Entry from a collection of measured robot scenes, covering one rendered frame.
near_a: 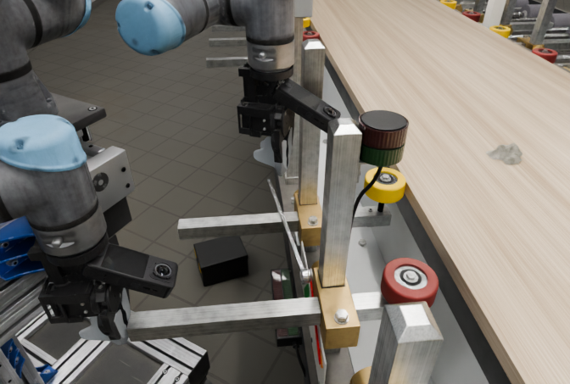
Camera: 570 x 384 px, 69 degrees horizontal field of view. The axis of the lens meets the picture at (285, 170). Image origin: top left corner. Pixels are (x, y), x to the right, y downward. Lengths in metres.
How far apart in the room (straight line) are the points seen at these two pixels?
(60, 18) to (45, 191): 0.46
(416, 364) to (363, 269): 0.69
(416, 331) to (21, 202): 0.38
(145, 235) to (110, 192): 1.34
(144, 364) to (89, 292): 0.85
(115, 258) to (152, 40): 0.27
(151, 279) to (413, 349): 0.34
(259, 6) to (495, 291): 0.53
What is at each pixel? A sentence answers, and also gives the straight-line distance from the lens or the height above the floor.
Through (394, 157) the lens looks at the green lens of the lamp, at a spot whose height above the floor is 1.11.
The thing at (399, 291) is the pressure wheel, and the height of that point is 0.91.
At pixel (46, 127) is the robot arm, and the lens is 0.49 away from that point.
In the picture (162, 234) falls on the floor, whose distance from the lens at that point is 2.11.
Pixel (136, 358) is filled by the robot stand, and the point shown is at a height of 0.21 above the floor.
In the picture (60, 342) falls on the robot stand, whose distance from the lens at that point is 1.57.
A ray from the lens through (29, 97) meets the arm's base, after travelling 0.83.
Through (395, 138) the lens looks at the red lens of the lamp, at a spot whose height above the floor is 1.14.
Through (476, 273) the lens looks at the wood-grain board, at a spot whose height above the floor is 0.90.
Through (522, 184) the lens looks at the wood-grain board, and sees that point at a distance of 0.94.
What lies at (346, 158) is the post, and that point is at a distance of 0.52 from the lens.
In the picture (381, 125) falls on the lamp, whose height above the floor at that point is 1.15.
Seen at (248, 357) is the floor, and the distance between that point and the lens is 1.63.
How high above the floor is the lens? 1.38
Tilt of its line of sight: 34 degrees down
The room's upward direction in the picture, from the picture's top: straight up
